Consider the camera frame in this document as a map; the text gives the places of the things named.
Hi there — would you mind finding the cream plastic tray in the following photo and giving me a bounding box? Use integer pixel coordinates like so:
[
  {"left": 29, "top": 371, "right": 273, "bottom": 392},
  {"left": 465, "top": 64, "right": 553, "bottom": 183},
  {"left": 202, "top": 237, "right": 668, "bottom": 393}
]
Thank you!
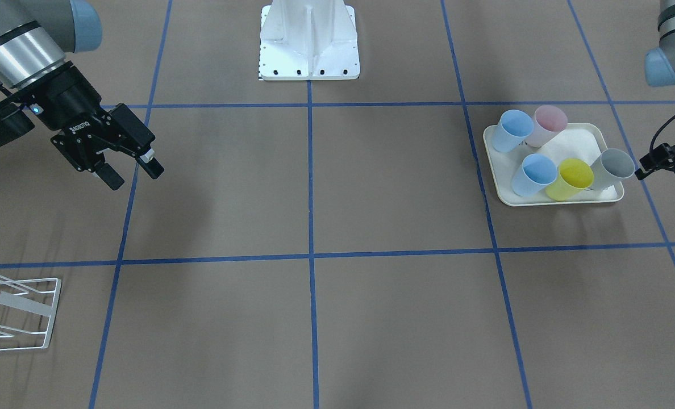
[{"left": 483, "top": 123, "right": 625, "bottom": 207}]

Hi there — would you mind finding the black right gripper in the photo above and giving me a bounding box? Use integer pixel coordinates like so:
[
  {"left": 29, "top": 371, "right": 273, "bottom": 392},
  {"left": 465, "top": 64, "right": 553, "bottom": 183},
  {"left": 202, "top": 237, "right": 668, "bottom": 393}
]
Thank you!
[{"left": 28, "top": 63, "right": 164, "bottom": 191}]

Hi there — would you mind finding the blue cup near rack side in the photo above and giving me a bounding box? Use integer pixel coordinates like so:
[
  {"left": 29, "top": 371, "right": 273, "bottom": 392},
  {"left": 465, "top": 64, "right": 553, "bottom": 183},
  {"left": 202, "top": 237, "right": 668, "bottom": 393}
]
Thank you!
[{"left": 491, "top": 109, "right": 535, "bottom": 153}]

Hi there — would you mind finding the grey cup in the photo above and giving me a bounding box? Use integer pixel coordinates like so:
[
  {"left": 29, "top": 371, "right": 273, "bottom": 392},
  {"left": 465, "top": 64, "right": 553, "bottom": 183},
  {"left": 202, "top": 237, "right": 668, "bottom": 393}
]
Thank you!
[{"left": 589, "top": 148, "right": 636, "bottom": 190}]

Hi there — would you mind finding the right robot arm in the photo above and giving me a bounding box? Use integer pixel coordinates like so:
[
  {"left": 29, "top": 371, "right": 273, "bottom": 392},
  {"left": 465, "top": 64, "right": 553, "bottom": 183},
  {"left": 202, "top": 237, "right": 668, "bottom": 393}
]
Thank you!
[{"left": 0, "top": 1, "right": 164, "bottom": 190}]

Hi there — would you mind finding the pink cup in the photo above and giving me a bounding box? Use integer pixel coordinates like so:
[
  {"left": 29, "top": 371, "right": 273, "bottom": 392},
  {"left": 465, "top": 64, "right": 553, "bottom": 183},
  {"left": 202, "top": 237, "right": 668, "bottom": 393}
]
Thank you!
[{"left": 525, "top": 105, "right": 569, "bottom": 148}]

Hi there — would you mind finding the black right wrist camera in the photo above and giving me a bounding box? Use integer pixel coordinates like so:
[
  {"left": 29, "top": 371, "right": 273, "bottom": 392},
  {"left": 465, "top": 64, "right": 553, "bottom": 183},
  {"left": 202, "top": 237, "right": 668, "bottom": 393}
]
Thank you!
[{"left": 0, "top": 103, "right": 35, "bottom": 147}]

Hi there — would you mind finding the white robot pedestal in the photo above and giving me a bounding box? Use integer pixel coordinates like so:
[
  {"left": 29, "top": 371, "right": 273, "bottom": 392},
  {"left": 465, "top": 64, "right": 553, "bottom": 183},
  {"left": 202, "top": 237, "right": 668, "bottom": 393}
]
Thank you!
[{"left": 258, "top": 1, "right": 361, "bottom": 81}]

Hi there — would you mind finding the yellow cup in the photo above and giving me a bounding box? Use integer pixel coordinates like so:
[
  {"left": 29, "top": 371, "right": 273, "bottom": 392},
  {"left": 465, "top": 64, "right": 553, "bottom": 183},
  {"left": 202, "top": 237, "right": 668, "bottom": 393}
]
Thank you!
[{"left": 545, "top": 158, "right": 595, "bottom": 202}]

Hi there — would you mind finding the white wire cup rack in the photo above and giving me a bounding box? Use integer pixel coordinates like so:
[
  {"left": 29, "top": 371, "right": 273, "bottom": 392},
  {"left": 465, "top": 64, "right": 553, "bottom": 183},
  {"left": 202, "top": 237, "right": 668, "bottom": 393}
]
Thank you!
[{"left": 0, "top": 274, "right": 63, "bottom": 352}]

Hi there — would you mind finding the blue cup far side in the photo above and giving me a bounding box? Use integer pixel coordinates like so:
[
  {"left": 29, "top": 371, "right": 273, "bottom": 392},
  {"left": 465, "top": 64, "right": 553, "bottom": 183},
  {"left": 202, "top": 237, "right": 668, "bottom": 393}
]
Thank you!
[{"left": 510, "top": 153, "right": 557, "bottom": 197}]

